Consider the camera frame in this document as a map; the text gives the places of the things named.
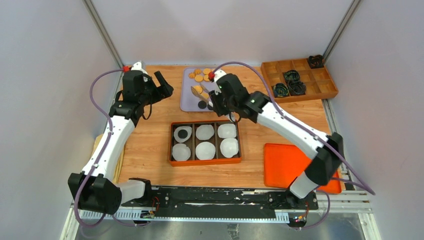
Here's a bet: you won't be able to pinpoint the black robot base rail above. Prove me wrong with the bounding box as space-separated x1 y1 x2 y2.
123 186 319 220

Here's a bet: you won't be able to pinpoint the tan folded cloth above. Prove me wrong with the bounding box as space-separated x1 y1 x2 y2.
93 134 125 185

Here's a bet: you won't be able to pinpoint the black rolled fabric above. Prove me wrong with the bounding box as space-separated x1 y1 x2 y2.
287 80 307 96
272 82 290 98
307 54 325 69
282 69 300 83

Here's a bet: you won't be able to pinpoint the wooden divided organizer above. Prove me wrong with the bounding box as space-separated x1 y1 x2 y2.
260 58 339 104

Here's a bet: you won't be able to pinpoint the orange box lid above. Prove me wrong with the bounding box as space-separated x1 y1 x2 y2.
263 143 342 195

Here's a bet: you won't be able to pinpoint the orange compartment box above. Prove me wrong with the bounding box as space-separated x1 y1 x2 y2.
168 120 242 167

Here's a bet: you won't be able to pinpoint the metal tongs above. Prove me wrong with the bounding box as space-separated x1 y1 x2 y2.
190 84 242 124

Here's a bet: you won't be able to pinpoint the lavender cookie tray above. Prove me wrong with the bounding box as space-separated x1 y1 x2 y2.
180 65 215 112

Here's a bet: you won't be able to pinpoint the black sandwich cookie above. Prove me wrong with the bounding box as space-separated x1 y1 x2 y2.
177 129 189 139
197 100 208 110

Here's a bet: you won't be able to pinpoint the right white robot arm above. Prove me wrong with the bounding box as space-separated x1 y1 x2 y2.
207 68 344 209

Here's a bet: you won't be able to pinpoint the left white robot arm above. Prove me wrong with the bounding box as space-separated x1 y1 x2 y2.
67 61 168 218

